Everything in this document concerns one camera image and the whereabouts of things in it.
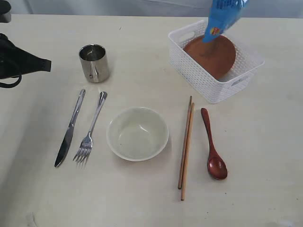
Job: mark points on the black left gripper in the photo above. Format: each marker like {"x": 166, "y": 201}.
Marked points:
{"x": 15, "y": 61}

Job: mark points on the shiny stainless steel cup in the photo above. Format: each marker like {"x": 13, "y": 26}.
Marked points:
{"x": 93, "y": 58}

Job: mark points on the short metal spoon handle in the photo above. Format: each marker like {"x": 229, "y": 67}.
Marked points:
{"x": 87, "y": 143}

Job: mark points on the pale green ceramic bowl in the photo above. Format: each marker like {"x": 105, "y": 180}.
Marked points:
{"x": 137, "y": 134}

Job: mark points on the light wooden chopstick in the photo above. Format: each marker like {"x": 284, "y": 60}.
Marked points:
{"x": 184, "y": 176}

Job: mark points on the dark wooden chopstick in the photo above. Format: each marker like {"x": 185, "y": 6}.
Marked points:
{"x": 184, "y": 145}

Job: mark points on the blue snack packet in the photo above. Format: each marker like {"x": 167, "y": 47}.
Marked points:
{"x": 223, "y": 15}

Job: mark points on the reddish brown wooden spoon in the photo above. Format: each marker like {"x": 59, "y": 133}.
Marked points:
{"x": 215, "y": 165}

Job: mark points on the brown wooden plate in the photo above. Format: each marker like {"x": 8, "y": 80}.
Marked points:
{"x": 216, "y": 57}

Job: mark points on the white woven plastic basket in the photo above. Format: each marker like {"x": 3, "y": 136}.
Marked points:
{"x": 238, "y": 77}

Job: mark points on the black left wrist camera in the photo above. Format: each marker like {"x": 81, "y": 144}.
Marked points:
{"x": 5, "y": 14}

